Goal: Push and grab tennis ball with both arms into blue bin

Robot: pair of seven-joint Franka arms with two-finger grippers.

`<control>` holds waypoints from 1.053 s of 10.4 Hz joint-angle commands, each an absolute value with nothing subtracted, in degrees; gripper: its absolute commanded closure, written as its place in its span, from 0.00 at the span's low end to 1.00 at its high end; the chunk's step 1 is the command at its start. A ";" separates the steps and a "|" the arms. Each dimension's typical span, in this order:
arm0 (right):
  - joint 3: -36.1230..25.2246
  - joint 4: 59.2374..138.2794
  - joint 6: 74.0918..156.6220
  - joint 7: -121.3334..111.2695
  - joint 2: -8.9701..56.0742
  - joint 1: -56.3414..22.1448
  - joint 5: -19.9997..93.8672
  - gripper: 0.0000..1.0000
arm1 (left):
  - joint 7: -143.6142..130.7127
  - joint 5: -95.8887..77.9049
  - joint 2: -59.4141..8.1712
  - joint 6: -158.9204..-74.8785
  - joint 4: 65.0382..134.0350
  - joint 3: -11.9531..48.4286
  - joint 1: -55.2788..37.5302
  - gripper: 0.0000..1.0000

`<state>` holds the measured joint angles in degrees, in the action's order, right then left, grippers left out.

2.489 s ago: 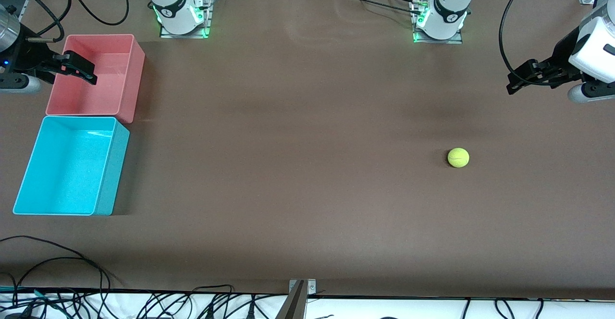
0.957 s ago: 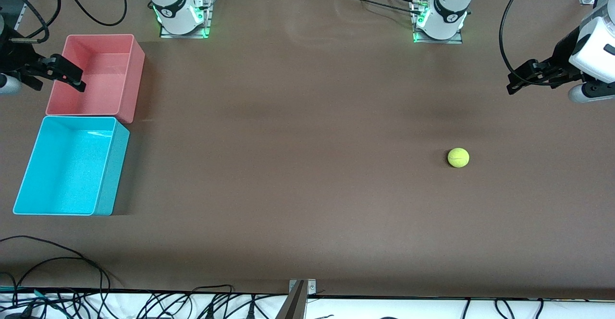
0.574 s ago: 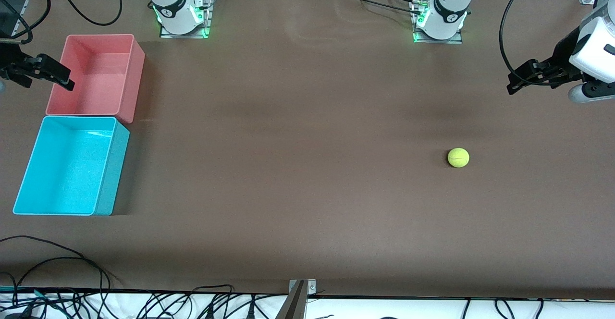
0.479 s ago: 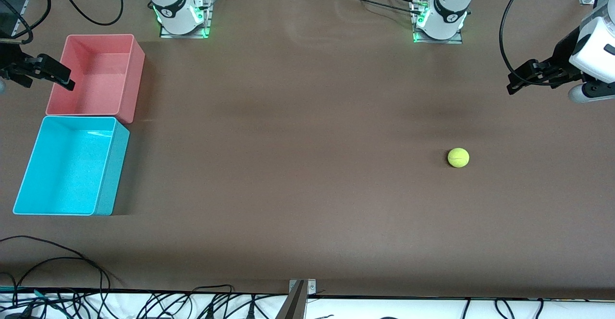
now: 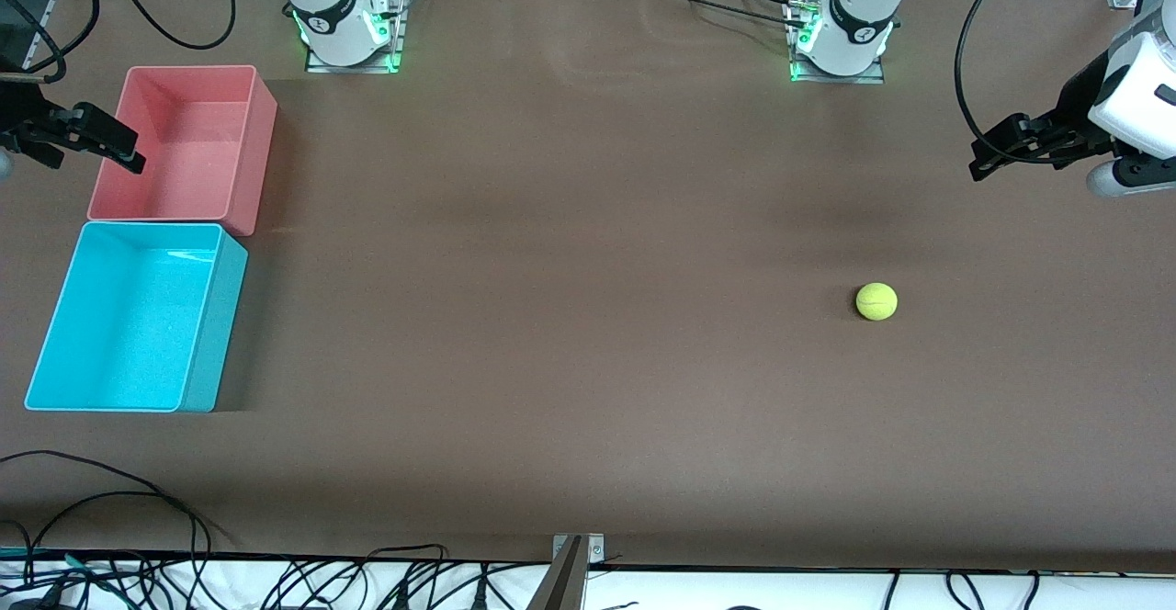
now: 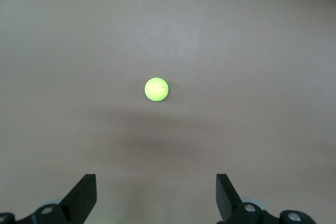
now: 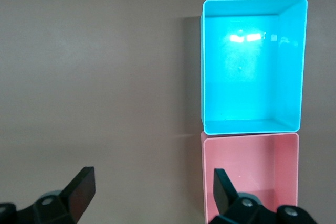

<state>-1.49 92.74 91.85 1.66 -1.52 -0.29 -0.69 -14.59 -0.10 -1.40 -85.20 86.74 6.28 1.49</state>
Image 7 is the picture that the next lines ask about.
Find blue plastic bin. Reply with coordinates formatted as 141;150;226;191
199;0;308;135

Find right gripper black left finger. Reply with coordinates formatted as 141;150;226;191
0;166;96;224

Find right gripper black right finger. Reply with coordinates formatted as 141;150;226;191
209;168;319;224

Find pink plastic bin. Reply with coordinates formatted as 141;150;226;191
201;131;300;224

